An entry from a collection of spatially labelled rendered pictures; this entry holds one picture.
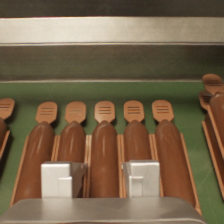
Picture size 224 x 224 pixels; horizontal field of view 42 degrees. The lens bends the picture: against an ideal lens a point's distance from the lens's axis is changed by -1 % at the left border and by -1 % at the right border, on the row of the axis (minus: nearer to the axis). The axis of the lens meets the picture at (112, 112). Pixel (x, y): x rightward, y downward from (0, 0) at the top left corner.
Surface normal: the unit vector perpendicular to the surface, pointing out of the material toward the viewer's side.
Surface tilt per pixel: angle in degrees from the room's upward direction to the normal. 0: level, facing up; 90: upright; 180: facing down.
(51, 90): 2
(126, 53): 90
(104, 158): 2
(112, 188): 24
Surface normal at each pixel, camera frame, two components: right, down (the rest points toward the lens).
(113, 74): 0.00, 0.70
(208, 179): -0.01, -0.72
